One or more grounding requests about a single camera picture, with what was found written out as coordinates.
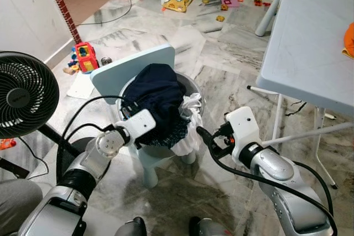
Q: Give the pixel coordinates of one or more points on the navy blue garment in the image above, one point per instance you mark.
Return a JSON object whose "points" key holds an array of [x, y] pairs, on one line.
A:
{"points": [[157, 95]]}

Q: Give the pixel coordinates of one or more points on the pink toy board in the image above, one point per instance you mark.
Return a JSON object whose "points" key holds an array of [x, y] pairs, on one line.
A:
{"points": [[230, 2]]}

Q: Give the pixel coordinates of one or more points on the person's grey trouser leg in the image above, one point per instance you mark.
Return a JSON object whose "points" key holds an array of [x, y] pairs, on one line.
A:
{"points": [[16, 208]]}

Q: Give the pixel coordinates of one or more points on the blue plaid garment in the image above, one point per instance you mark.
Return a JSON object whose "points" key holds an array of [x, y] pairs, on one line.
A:
{"points": [[174, 134]]}

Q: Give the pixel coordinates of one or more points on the right robot leg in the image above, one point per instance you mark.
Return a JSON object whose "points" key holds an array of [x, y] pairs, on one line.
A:
{"points": [[207, 229]]}

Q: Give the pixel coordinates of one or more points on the yellow toy board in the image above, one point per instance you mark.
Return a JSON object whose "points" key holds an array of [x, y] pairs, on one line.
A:
{"points": [[180, 1]]}

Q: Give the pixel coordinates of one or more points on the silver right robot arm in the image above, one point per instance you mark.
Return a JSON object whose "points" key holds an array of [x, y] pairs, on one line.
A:
{"points": [[271, 164]]}

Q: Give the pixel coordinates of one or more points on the orange t-shirt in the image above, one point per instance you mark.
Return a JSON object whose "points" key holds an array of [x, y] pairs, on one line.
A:
{"points": [[349, 40]]}

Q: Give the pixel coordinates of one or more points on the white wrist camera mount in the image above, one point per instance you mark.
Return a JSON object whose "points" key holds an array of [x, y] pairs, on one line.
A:
{"points": [[243, 125], [138, 125]]}

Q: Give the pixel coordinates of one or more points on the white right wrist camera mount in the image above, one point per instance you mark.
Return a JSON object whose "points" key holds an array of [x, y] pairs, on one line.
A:
{"points": [[243, 125]]}

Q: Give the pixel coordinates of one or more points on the red toy car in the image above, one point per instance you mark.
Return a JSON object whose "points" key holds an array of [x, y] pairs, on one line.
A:
{"points": [[87, 59]]}

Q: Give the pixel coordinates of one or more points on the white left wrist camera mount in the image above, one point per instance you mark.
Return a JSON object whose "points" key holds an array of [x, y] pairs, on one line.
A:
{"points": [[138, 125]]}

